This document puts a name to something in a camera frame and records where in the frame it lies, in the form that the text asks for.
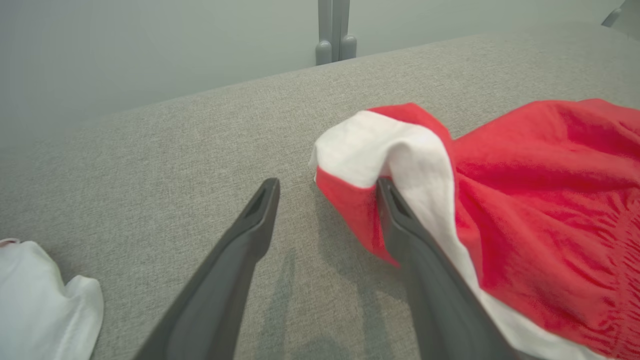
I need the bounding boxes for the red jersey with white sleeves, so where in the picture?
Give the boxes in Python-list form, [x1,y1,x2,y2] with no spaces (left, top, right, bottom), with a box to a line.
[0,238,105,360]

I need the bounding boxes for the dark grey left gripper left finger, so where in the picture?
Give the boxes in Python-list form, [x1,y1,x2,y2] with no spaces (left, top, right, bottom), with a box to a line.
[132,177,281,360]

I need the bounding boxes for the red shorts with white stripe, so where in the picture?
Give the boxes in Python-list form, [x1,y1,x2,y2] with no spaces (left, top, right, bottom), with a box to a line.
[309,98,640,360]

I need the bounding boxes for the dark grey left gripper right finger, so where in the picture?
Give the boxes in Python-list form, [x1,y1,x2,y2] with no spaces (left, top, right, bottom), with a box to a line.
[376,176,546,360]

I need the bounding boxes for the grey metal double-post stand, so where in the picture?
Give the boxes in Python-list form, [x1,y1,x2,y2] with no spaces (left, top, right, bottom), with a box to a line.
[315,0,358,66]

